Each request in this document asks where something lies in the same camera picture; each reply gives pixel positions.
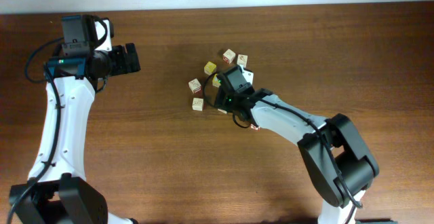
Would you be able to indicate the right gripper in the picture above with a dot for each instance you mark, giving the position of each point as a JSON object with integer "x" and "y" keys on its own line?
{"x": 222, "y": 98}

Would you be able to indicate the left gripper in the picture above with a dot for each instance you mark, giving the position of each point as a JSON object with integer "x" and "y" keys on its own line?
{"x": 123, "y": 66}

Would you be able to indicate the wooden block red letter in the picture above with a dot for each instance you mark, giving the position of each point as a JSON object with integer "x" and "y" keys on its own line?
{"x": 252, "y": 126}

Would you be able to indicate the wooden block number drawing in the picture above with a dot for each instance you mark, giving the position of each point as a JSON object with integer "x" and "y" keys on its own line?
{"x": 222, "y": 111}

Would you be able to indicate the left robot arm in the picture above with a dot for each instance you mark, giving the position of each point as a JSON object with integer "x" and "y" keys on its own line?
{"x": 56, "y": 190}

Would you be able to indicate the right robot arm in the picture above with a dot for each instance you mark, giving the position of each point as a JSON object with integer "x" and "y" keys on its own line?
{"x": 339, "y": 163}

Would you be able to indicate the yellow block with blue bars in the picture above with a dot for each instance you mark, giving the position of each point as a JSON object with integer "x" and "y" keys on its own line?
{"x": 216, "y": 81}

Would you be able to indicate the plain wooden block top right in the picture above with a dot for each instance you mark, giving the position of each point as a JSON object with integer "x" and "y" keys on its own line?
{"x": 242, "y": 60}

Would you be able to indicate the yellow topped block upper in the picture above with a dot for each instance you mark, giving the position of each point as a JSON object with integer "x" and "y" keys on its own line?
{"x": 210, "y": 68}

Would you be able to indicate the block with red side top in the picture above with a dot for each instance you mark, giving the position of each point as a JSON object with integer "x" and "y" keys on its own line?
{"x": 229, "y": 56}

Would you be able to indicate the wooden block fish drawing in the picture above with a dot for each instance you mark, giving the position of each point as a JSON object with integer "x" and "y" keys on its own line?
{"x": 198, "y": 104}

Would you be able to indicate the wooden block red bordered left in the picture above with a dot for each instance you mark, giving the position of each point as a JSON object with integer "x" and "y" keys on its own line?
{"x": 195, "y": 86}

